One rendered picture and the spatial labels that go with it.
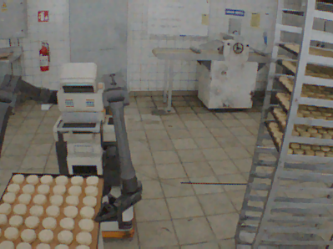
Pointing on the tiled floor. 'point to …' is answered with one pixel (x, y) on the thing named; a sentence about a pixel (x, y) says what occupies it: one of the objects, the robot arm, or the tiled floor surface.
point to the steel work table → (1, 63)
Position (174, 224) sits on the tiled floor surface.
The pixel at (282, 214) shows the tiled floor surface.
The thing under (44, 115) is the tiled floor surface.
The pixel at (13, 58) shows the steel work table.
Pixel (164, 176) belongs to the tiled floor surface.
